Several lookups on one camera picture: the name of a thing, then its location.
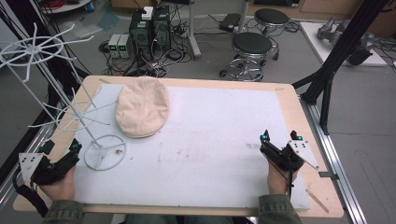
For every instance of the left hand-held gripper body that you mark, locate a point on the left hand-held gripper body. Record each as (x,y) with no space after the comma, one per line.
(56,169)

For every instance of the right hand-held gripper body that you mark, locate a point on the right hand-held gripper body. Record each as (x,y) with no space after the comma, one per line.
(280,157)

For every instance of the beige cap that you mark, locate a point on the beige cap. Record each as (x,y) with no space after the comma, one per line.
(143,107)

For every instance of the person's left hand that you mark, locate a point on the person's left hand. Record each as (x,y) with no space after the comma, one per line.
(60,188)

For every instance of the person's right hand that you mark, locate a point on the person's right hand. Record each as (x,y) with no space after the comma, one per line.
(277,183)

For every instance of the white foam mat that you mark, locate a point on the white foam mat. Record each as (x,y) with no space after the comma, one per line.
(211,140)

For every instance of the thin wooden stick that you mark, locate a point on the thin wooden stick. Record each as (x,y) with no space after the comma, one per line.
(317,200)

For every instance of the black round stool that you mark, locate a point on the black round stool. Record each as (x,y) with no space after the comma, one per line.
(251,45)
(271,16)

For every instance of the white board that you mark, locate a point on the white board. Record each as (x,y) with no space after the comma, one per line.
(314,37)

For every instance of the grey power supply unit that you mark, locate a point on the grey power supply unit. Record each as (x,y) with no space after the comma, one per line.
(125,46)
(113,45)

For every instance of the flat black box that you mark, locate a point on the flat black box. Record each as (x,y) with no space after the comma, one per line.
(229,21)

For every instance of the grey metal stand pole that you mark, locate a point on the grey metal stand pole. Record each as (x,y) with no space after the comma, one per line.
(244,14)

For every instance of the grey metal stand leg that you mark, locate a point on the grey metal stand leg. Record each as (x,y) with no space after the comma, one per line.
(193,34)

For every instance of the black computer tower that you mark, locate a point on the black computer tower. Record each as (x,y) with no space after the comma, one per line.
(140,34)
(162,28)

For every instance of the small white box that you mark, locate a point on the small white box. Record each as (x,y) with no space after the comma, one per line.
(147,13)

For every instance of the aluminium rail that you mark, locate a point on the aluminium rail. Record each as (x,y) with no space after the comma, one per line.
(18,174)
(336,161)

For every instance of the small metal bracket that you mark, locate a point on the small metal bracket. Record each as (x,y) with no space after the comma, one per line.
(328,175)

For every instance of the black metal frame stand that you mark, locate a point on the black metal frame stand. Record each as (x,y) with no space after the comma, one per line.
(339,49)

